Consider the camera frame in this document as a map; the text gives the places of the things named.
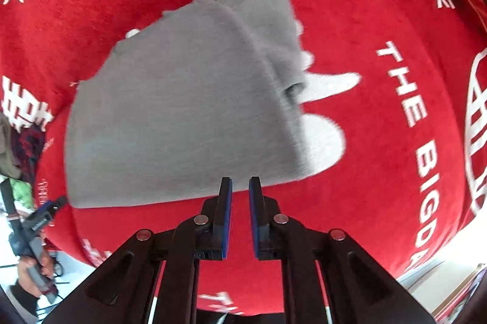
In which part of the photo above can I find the grey knit sweater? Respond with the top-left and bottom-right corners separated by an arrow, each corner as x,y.
63,0 -> 316,210

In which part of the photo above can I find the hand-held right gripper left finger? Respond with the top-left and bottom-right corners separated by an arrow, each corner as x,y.
42,177 -> 233,324

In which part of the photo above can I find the black strap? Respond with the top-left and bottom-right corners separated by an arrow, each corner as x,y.
0,179 -> 21,224

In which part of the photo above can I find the dark plaid cloth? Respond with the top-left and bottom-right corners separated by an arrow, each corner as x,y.
9,125 -> 47,185

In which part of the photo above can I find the red printed blanket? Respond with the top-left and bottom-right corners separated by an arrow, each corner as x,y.
0,0 -> 487,318

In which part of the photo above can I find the person's left hand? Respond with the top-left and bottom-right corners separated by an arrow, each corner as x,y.
16,252 -> 58,297

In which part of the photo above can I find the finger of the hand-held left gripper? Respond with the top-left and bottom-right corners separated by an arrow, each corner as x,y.
37,195 -> 69,229

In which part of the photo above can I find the olive grey cloth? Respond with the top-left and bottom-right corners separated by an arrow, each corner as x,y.
0,112 -> 24,177

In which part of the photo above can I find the person's left forearm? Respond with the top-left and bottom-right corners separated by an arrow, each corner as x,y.
8,280 -> 40,317

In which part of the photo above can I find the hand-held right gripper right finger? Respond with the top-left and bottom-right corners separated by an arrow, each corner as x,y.
248,176 -> 430,324

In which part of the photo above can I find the green cloth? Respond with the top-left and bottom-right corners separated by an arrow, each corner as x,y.
7,177 -> 34,211

